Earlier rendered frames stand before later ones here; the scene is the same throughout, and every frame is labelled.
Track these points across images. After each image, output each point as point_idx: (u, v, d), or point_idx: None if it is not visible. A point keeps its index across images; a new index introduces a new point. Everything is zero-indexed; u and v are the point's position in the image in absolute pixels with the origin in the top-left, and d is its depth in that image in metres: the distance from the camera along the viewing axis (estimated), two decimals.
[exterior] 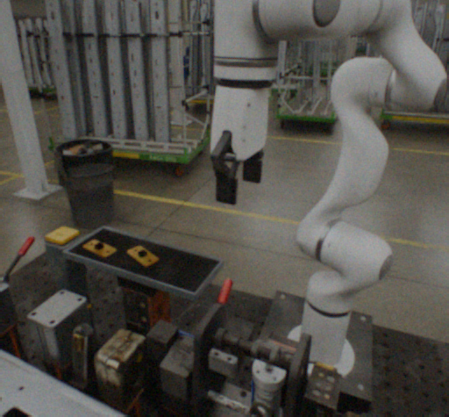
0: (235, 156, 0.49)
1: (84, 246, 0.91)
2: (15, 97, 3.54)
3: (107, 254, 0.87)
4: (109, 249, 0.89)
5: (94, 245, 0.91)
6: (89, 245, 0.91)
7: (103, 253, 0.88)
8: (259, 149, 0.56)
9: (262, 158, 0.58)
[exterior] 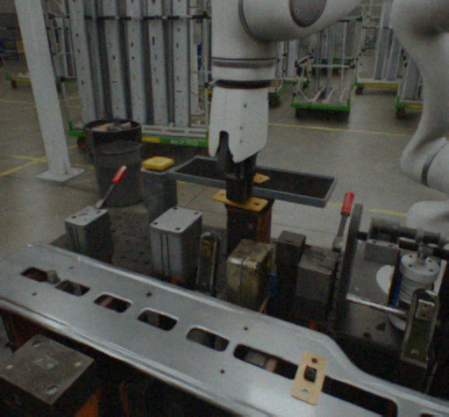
0: (238, 160, 0.51)
1: (214, 197, 0.57)
2: (40, 76, 3.52)
3: (260, 207, 0.54)
4: (256, 201, 0.56)
5: None
6: (222, 196, 0.57)
7: (253, 205, 0.55)
8: (253, 156, 0.55)
9: (253, 171, 0.55)
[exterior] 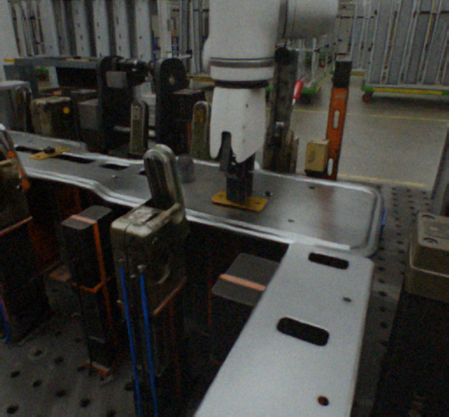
0: (239, 160, 0.51)
1: (214, 199, 0.57)
2: (3, 49, 3.77)
3: (261, 206, 0.54)
4: (256, 200, 0.56)
5: None
6: (221, 197, 0.57)
7: (254, 204, 0.55)
8: (252, 155, 0.55)
9: (253, 170, 0.56)
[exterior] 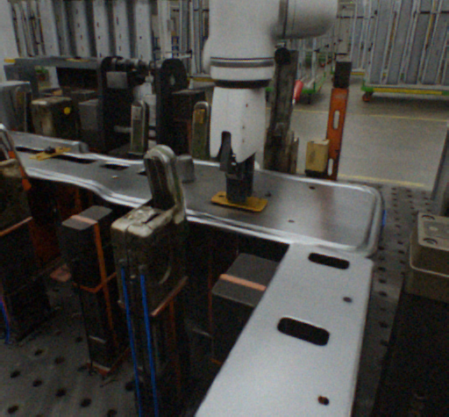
0: (239, 160, 0.51)
1: (214, 199, 0.57)
2: (3, 49, 3.77)
3: (261, 206, 0.54)
4: (256, 201, 0.56)
5: None
6: (221, 197, 0.57)
7: (254, 205, 0.55)
8: (252, 155, 0.55)
9: (253, 170, 0.56)
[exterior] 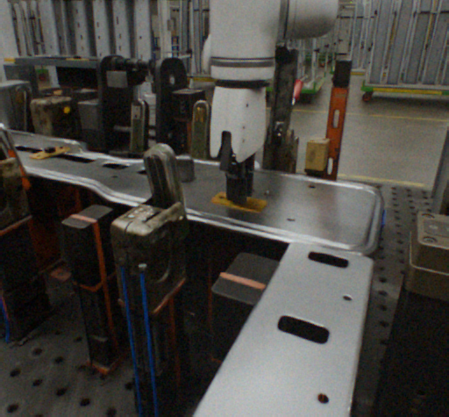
0: (239, 160, 0.51)
1: (214, 200, 0.57)
2: (3, 49, 3.77)
3: (260, 208, 0.54)
4: (256, 202, 0.56)
5: None
6: (221, 198, 0.57)
7: (253, 206, 0.55)
8: (252, 156, 0.55)
9: (253, 170, 0.56)
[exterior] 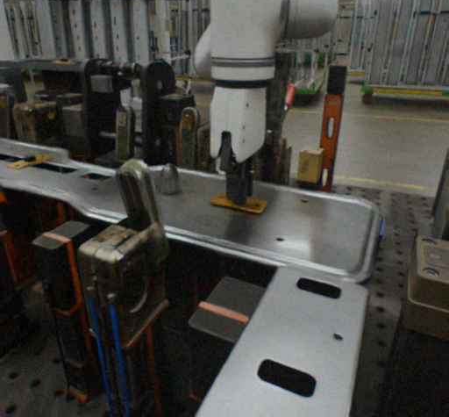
0: (239, 160, 0.51)
1: (214, 201, 0.57)
2: None
3: (260, 208, 0.54)
4: (256, 202, 0.56)
5: None
6: (221, 198, 0.57)
7: (253, 206, 0.55)
8: (252, 155, 0.55)
9: (253, 170, 0.56)
